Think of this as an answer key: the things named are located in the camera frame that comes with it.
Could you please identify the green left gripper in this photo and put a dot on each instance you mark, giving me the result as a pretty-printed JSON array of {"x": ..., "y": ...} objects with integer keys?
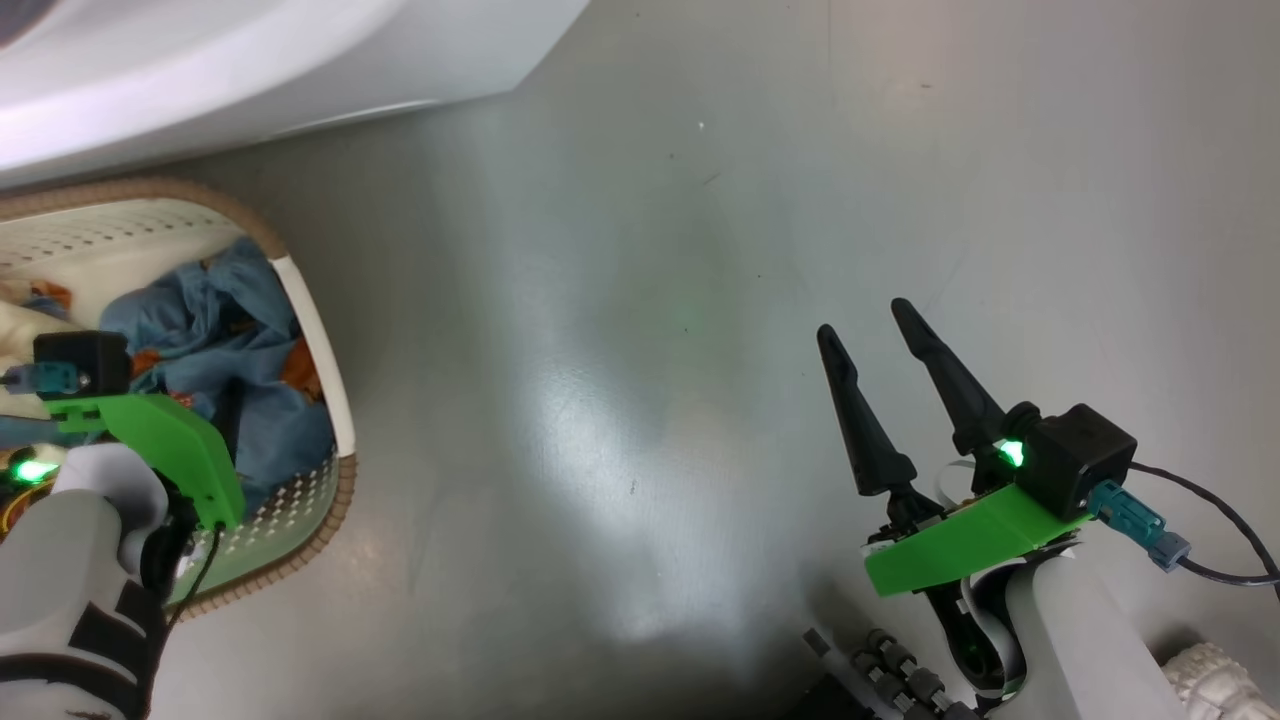
[{"x": 180, "y": 445}]

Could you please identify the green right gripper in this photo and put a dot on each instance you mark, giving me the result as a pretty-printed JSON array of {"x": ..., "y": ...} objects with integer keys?
[{"x": 960, "y": 545}]

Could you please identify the blue bear print garment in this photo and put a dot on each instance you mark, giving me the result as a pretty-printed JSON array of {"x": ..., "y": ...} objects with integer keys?
[{"x": 220, "y": 320}]

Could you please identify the cream and blue bear garment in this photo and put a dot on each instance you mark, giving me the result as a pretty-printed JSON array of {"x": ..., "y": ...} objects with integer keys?
[{"x": 20, "y": 340}]

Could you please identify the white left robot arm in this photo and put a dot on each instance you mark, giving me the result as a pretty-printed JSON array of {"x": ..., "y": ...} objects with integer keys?
[{"x": 60, "y": 560}]

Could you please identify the cream perforated laundry basket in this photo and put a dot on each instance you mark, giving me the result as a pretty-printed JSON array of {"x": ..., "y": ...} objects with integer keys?
[{"x": 120, "y": 235}]

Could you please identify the white front-load washing machine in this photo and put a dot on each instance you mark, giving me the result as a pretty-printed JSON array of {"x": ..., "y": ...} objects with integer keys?
[{"x": 200, "y": 60}]

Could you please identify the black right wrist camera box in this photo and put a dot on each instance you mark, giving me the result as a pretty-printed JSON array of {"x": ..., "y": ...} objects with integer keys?
[{"x": 1080, "y": 455}]

